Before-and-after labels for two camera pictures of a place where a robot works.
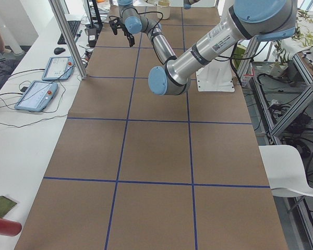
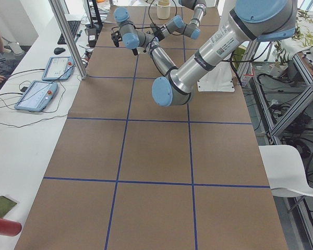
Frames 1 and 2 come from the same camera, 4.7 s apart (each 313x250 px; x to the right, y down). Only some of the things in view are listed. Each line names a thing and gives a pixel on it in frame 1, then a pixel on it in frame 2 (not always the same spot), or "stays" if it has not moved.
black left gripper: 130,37 to 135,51
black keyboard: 73,25 stays
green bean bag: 1,206 stays
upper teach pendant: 59,68 stays
